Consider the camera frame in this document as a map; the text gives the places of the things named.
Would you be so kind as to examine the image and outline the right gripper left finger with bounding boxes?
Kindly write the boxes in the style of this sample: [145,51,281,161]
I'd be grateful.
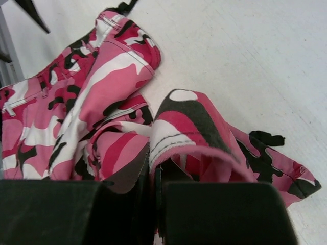
[1,147,151,244]

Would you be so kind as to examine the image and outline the aluminium frame rail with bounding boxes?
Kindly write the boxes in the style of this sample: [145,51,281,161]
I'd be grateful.
[1,1,24,86]

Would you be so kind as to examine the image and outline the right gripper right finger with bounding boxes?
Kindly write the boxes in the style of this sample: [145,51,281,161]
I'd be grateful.
[155,168,297,244]

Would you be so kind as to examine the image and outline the pink camouflage trousers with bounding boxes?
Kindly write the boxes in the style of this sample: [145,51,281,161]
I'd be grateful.
[1,1,321,205]

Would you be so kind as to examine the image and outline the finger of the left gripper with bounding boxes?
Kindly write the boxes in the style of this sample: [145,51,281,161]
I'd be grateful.
[15,0,50,34]

